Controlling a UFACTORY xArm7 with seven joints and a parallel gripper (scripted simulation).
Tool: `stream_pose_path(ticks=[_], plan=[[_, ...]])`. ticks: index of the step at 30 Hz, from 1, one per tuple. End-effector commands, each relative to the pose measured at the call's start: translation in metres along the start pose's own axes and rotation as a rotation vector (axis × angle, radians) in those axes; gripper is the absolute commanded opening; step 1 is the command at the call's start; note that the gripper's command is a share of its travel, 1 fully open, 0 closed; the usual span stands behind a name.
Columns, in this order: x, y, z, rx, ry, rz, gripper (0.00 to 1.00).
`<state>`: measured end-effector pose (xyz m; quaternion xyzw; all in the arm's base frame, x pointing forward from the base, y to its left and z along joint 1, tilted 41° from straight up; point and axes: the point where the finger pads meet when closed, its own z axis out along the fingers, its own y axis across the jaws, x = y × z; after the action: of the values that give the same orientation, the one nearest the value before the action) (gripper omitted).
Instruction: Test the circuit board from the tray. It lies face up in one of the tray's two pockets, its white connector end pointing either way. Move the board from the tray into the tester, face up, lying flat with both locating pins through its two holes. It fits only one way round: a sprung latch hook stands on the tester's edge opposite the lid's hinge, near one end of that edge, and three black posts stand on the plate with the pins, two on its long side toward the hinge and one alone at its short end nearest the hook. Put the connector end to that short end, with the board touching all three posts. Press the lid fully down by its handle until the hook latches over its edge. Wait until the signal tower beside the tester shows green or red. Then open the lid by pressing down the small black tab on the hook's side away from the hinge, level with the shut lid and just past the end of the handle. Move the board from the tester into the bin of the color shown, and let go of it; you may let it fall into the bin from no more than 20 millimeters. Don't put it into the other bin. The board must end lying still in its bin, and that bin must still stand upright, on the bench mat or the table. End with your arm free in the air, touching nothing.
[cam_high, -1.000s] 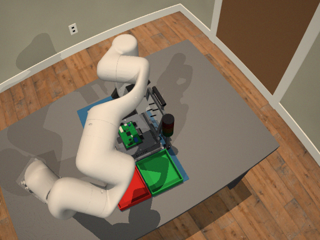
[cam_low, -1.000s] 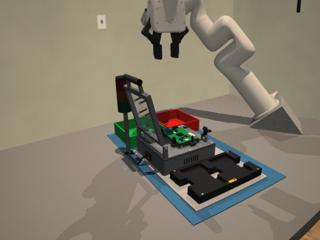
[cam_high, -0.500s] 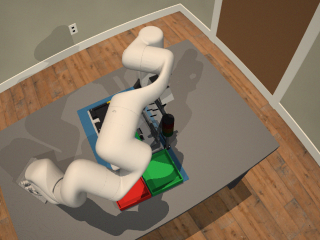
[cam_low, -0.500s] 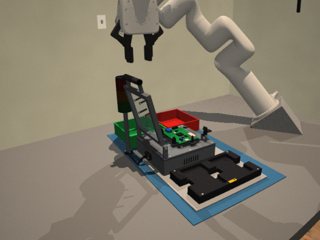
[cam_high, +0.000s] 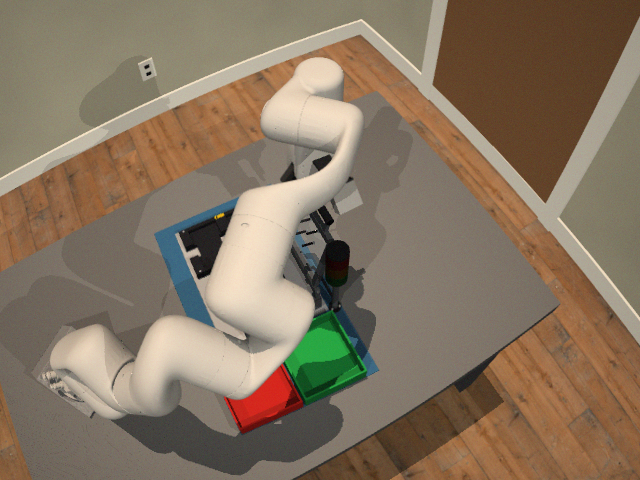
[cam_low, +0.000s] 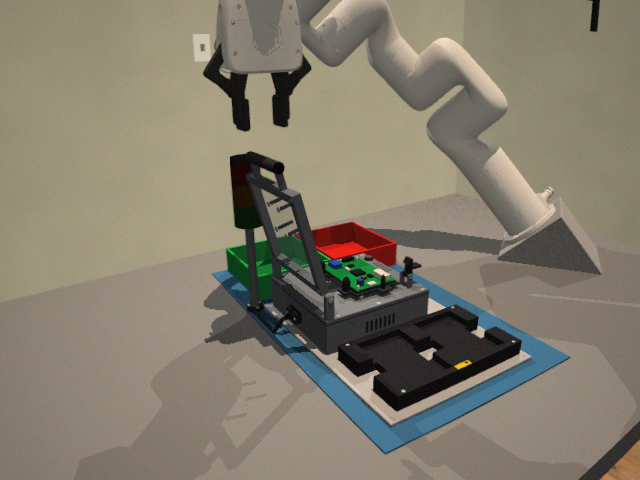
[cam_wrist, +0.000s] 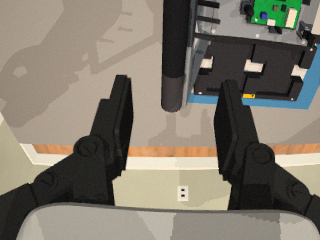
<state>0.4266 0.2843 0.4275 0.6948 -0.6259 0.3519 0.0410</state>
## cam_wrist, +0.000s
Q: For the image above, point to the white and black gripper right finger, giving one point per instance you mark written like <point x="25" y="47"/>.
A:
<point x="242" y="158"/>

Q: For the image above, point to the green circuit board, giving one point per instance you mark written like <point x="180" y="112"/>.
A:
<point x="282" y="13"/>

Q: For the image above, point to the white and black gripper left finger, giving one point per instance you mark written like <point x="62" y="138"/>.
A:
<point x="82" y="175"/>

